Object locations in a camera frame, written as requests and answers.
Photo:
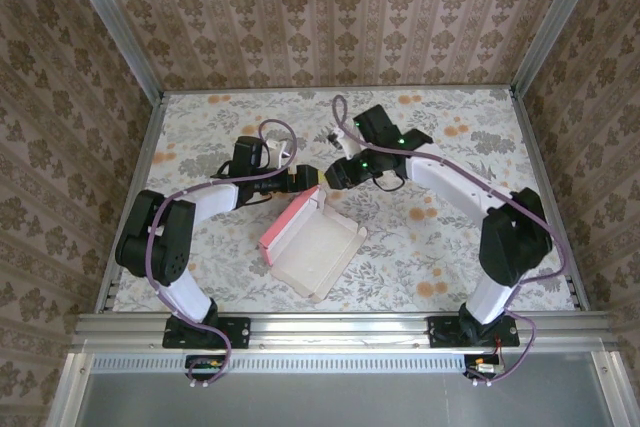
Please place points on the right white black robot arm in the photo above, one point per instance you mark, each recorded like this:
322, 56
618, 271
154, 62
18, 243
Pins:
450, 182

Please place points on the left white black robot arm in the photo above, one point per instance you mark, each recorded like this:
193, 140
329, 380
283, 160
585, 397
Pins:
155, 237

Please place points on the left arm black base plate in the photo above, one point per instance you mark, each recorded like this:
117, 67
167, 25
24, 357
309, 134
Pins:
235, 332

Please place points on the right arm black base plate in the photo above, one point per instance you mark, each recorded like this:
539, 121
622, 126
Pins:
445, 332

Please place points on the wide aluminium frame rail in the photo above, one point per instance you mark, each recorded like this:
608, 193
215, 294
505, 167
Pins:
340, 332

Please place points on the narrow aluminium side rail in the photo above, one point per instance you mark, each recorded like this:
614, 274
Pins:
144, 157
537, 157

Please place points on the aluminium frame post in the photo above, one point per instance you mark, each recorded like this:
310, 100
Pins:
110, 22
555, 17

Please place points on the pink and white paper box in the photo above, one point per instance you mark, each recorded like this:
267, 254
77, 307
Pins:
312, 247

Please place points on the floral patterned tablecloth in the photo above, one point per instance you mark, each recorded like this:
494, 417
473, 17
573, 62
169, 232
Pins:
425, 247

